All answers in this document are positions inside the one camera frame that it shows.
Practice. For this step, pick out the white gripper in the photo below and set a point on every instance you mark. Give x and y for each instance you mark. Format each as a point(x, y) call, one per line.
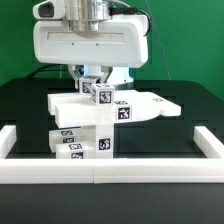
point(90, 32)

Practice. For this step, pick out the white tagged cube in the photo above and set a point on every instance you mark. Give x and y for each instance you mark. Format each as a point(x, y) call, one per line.
point(102, 94)
point(85, 83)

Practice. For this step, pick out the white chair back frame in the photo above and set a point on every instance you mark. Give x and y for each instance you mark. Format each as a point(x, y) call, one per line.
point(74, 109)

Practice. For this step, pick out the white chair seat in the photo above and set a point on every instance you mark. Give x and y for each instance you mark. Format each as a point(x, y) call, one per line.
point(99, 141)

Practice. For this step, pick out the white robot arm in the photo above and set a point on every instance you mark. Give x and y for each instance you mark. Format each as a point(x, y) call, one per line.
point(99, 34)

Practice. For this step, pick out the white U-shaped fence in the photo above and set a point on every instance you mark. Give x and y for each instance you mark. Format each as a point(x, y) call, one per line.
point(96, 171)

